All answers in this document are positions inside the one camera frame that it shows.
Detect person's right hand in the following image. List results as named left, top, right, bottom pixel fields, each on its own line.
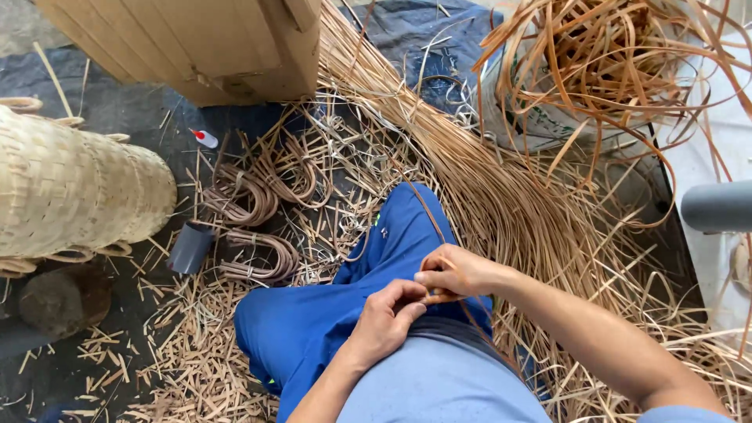
left=414, top=244, right=513, bottom=305

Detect person's left hand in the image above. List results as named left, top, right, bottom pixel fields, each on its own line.
left=347, top=279, right=430, bottom=370

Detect thin brown rattan strip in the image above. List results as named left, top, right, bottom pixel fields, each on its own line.
left=385, top=147, right=530, bottom=377

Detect blue trousers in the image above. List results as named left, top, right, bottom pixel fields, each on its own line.
left=234, top=182, right=495, bottom=423

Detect grey shirt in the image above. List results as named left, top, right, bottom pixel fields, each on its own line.
left=336, top=329, right=736, bottom=423

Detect bundle of long rattan strips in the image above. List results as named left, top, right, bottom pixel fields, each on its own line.
left=317, top=0, right=653, bottom=336

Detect bent rattan loop bundle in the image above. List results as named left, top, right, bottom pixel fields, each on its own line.
left=219, top=229, right=300, bottom=286
left=202, top=163, right=280, bottom=228
left=253, top=132, right=333, bottom=209

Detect white printed sack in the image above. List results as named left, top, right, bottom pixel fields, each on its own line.
left=475, top=47, right=650, bottom=155

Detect heap of rattan scraps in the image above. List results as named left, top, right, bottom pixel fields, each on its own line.
left=18, top=88, right=752, bottom=423

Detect short grey plastic pipe piece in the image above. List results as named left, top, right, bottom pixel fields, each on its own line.
left=167, top=220, right=215, bottom=276

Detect tangle of wide rattan strips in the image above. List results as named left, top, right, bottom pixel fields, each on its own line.
left=473, top=0, right=752, bottom=231

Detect thick grey pipe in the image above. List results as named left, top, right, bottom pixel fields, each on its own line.
left=680, top=180, right=752, bottom=234

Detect white panel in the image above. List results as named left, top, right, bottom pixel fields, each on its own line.
left=649, top=0, right=752, bottom=353

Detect brown round stone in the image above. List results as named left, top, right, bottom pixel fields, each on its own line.
left=18, top=263, right=114, bottom=343

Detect dark tarp mat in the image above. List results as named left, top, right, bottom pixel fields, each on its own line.
left=0, top=0, right=709, bottom=423

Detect stack of woven baskets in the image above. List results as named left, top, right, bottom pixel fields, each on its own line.
left=0, top=97, right=178, bottom=280

